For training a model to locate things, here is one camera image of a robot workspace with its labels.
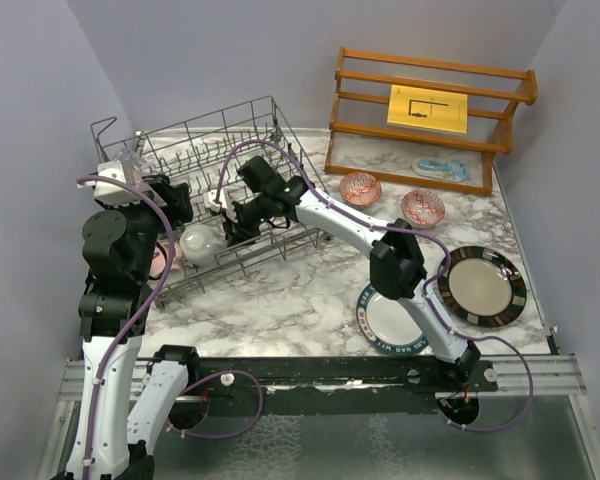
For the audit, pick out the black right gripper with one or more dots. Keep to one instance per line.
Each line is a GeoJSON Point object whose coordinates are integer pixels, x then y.
{"type": "Point", "coordinates": [237, 233]}

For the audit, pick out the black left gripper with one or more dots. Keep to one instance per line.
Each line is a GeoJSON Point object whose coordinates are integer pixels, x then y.
{"type": "Point", "coordinates": [178, 208]}

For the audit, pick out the white speckled mug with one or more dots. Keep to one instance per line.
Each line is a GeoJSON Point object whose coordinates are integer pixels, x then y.
{"type": "Point", "coordinates": [200, 244]}

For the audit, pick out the pink mug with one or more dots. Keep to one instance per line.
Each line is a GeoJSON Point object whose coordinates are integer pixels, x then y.
{"type": "Point", "coordinates": [159, 261]}

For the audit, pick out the clear octagonal glass tumbler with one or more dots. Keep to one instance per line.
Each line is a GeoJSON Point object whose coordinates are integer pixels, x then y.
{"type": "Point", "coordinates": [130, 157]}

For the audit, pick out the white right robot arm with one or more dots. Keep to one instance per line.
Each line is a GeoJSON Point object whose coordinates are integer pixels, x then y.
{"type": "Point", "coordinates": [396, 263]}

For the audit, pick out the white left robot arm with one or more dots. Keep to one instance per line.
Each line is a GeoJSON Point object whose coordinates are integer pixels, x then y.
{"type": "Point", "coordinates": [116, 437]}

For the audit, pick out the wooden shelf rack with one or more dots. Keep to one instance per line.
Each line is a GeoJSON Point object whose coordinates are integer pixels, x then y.
{"type": "Point", "coordinates": [490, 113]}

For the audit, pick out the red patterned bowl near mug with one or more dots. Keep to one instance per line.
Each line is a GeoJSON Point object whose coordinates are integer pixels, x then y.
{"type": "Point", "coordinates": [360, 189]}

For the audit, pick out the red patterned bowl far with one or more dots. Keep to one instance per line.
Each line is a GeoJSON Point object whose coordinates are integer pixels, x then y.
{"type": "Point", "coordinates": [423, 208]}

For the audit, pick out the green rimmed white plate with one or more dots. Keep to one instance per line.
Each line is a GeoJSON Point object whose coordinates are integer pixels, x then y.
{"type": "Point", "coordinates": [387, 325]}

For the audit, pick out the yellow book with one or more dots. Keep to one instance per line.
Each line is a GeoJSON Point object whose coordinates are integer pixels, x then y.
{"type": "Point", "coordinates": [428, 109]}

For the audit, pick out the dark rimmed beige plate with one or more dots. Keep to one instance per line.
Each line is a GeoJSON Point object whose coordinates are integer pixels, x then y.
{"type": "Point", "coordinates": [482, 287]}

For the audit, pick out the grey wire dish rack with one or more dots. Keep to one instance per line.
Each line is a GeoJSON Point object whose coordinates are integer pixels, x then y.
{"type": "Point", "coordinates": [207, 152]}

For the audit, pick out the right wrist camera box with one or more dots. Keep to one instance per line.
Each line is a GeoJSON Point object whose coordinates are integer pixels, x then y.
{"type": "Point", "coordinates": [216, 201]}

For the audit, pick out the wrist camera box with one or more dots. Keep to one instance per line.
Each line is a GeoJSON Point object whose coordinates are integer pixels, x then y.
{"type": "Point", "coordinates": [216, 201]}
{"type": "Point", "coordinates": [111, 192]}

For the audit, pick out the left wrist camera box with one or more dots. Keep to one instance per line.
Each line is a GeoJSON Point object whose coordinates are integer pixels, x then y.
{"type": "Point", "coordinates": [111, 192]}

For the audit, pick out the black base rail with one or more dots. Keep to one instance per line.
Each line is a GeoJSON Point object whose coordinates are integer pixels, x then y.
{"type": "Point", "coordinates": [306, 386]}

